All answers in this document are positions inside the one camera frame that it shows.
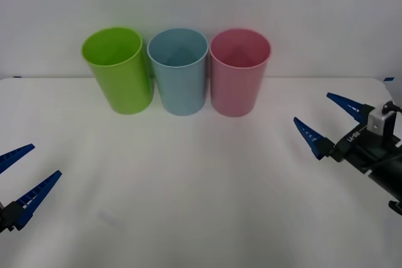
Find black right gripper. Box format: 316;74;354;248
293;92;402;174

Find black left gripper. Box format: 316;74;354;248
0;144;63;234

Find pink plastic bin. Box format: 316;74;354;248
209;28;272;118

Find green plastic bin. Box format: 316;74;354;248
81;27;155;115

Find pale blue plastic bin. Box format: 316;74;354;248
146;28;210;116

